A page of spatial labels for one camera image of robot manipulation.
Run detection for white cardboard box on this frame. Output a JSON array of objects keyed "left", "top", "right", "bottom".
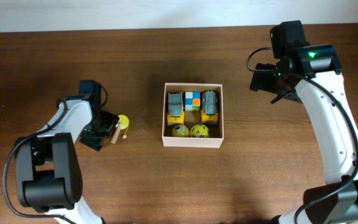
[{"left": 162, "top": 83, "right": 224, "bottom": 148}]

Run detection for yellow ball with face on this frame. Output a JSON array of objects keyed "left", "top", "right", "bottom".
[{"left": 172, "top": 124, "right": 190, "bottom": 138}]

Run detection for yellow grey toy loader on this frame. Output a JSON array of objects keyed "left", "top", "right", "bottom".
[{"left": 200, "top": 91, "right": 219, "bottom": 124}]

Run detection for colourful puzzle cube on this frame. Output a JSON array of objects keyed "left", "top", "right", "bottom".
[{"left": 185, "top": 91, "right": 201, "bottom": 111}]

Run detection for yellow ball blue letters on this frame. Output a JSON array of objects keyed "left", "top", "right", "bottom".
[{"left": 190, "top": 124, "right": 210, "bottom": 138}]

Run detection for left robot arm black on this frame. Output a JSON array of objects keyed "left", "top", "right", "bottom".
[{"left": 9, "top": 80, "right": 119, "bottom": 223}]

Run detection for yellow grey toy truck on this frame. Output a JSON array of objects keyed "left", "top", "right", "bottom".
[{"left": 167, "top": 93, "right": 185, "bottom": 126}]

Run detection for yellow disc wooden handle toy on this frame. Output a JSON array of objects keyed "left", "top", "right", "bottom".
[{"left": 110, "top": 114, "right": 130, "bottom": 144}]

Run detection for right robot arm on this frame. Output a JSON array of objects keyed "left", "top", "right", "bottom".
[{"left": 250, "top": 21, "right": 358, "bottom": 223}]

